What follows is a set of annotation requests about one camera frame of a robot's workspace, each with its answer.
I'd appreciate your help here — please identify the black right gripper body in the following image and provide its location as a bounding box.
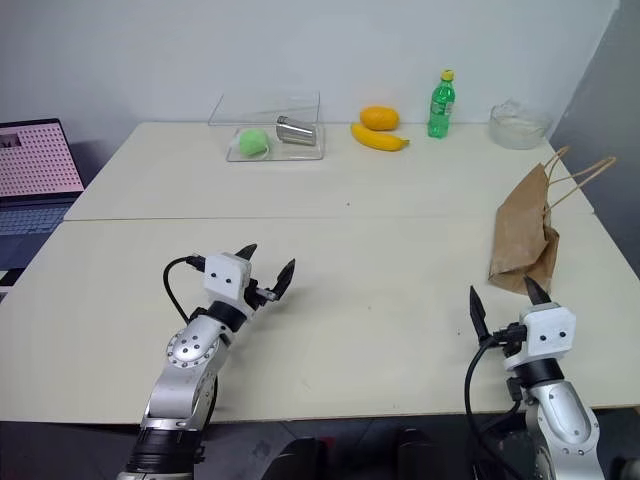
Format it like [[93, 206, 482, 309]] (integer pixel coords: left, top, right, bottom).
[[487, 333, 522, 359]]

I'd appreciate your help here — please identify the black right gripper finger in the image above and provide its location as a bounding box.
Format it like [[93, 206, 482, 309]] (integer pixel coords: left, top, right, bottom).
[[468, 285, 495, 347], [522, 275, 553, 307]]

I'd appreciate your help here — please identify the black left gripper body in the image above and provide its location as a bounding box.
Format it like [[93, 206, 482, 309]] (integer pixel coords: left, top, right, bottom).
[[242, 278, 279, 313]]

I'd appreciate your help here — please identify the green fuzzy ball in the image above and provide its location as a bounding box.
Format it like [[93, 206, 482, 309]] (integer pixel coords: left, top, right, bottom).
[[237, 128, 272, 159]]

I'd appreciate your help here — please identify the clear plastic box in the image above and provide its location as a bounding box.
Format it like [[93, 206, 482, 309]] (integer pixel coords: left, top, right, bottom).
[[208, 90, 327, 164]]

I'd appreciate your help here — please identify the silver metal flask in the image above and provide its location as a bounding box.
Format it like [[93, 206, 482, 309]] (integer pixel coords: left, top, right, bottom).
[[274, 114, 319, 147]]

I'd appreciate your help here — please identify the clear bowl with white filling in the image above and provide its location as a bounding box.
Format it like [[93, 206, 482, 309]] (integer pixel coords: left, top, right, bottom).
[[487, 98, 552, 150]]

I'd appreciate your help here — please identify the yellow banana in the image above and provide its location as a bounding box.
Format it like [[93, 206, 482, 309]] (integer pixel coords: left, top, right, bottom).
[[349, 122, 412, 152]]

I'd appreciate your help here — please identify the dark rounded shape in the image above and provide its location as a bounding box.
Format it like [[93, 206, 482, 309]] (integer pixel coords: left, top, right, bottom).
[[261, 436, 322, 480]]

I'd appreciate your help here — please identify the orange round fruit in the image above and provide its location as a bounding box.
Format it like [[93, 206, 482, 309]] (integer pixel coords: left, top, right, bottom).
[[359, 105, 401, 132]]

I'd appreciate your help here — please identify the green plastic bottle yellow cap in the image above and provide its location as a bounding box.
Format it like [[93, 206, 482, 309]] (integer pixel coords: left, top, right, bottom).
[[426, 69, 458, 139]]

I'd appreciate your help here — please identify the open laptop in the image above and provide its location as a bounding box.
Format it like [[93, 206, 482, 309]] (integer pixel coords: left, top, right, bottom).
[[0, 117, 88, 239]]

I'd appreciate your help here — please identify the black and white striped object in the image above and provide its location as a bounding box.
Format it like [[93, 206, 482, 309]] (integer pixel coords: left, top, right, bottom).
[[0, 267, 26, 303]]

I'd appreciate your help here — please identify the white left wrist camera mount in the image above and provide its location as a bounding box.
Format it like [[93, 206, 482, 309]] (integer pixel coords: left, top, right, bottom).
[[201, 252, 252, 302]]

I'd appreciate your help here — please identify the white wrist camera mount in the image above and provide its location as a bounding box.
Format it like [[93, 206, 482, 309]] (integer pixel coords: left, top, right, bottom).
[[501, 301, 578, 372], [201, 252, 252, 302]]

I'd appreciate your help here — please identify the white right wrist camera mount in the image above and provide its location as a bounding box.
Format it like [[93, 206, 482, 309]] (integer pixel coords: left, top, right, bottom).
[[501, 301, 578, 372]]

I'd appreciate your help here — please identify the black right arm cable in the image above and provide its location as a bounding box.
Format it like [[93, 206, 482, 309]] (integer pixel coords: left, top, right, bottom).
[[464, 323, 527, 480]]

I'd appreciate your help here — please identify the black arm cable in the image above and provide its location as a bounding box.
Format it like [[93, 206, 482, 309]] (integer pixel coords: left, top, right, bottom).
[[162, 255, 207, 324], [464, 323, 527, 480]]

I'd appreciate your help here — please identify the brown paper bag with handles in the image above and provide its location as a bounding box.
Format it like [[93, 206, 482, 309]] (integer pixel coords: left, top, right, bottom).
[[486, 145, 618, 297]]

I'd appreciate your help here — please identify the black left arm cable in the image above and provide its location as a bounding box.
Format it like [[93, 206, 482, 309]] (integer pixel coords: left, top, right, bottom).
[[162, 255, 207, 324]]

